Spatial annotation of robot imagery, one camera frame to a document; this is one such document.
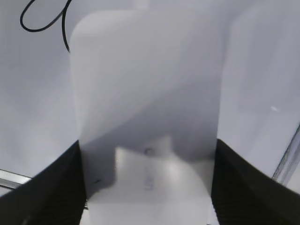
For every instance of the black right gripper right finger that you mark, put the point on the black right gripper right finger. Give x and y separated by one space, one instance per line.
243 195

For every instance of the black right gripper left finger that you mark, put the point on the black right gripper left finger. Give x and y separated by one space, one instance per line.
56 196

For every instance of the white whiteboard eraser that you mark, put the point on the white whiteboard eraser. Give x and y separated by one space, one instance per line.
147 95

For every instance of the whiteboard with grey frame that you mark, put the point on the whiteboard with grey frame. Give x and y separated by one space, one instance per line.
260 94

